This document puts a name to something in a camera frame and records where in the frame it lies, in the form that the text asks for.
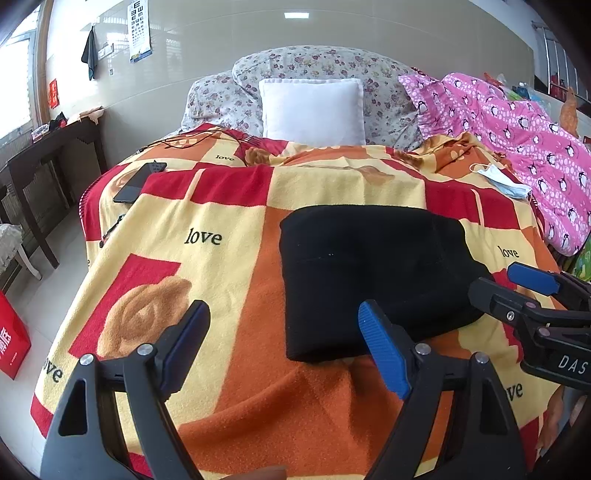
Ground black pants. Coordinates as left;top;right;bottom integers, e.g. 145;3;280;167
280;205;492;364

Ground person's right hand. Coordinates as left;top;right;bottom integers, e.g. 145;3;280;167
230;396;588;480

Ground green patterned cloth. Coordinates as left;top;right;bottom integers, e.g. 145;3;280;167
568;236;591;282

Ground pink penguin blanket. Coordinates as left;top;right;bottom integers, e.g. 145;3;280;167
399;73;590;256

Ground blue face mask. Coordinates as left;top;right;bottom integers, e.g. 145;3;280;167
470;164;532;200

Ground orange plush toy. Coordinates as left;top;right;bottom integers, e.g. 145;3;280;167
559;87;579;138

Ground black clip on blanket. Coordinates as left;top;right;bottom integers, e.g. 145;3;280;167
99;213;126;249

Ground metal stair railing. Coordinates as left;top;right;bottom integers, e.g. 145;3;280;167
531;21;590;104

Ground white chair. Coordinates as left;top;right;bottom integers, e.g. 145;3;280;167
0;223;42;281

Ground floral quilt pile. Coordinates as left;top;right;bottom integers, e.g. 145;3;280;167
179;45;423;150

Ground black power strip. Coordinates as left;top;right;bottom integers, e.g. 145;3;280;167
113;161;167;204

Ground dark wooden desk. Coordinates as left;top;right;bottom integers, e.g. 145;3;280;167
1;117;108;269

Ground white square pillow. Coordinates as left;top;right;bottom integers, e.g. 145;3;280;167
259;78;366;147

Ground dark hanging cloth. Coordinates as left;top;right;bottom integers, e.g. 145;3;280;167
81;27;98;81

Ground black cable on bed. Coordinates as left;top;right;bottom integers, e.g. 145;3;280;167
138;129;260;151

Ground red wall sticker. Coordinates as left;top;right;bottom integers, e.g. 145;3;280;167
47;79;59;109

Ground wall eye chart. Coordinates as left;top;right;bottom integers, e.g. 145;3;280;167
127;0;152;63

